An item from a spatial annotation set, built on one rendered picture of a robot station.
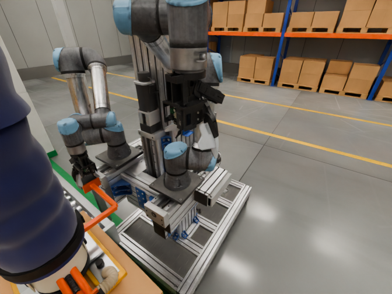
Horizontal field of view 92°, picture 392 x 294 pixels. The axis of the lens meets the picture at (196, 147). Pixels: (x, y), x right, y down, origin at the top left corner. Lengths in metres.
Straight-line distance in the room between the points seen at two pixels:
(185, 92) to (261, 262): 1.82
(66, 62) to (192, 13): 0.96
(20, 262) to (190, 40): 0.67
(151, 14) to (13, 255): 0.67
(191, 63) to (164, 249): 1.59
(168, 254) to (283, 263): 1.01
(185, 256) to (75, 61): 1.52
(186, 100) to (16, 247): 0.55
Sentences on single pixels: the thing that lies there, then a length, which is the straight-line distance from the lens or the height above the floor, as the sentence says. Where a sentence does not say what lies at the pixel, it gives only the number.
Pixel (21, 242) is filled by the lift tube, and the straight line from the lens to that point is 0.68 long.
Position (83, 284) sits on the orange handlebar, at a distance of 0.81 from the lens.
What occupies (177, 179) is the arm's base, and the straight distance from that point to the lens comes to 0.99.
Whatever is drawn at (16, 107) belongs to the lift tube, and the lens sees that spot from 0.55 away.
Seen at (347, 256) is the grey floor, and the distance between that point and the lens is 2.42.
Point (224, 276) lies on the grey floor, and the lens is 1.94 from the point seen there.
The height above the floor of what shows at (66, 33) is 1.67.
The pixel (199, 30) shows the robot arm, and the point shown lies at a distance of 0.39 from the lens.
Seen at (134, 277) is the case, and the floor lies 0.94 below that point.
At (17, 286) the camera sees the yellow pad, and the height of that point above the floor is 0.97.
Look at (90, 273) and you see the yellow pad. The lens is 0.97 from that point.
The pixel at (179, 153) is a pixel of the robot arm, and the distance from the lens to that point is 0.90.
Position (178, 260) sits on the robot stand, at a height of 0.21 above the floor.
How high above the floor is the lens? 1.76
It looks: 32 degrees down
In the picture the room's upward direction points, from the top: straight up
